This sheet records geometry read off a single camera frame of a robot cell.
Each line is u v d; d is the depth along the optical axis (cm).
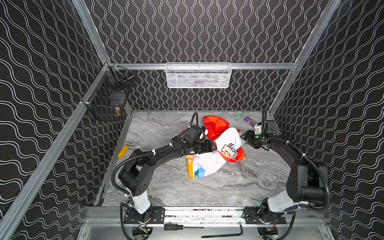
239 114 117
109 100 94
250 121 113
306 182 45
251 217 73
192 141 69
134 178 46
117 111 82
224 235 73
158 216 74
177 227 70
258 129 83
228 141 90
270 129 72
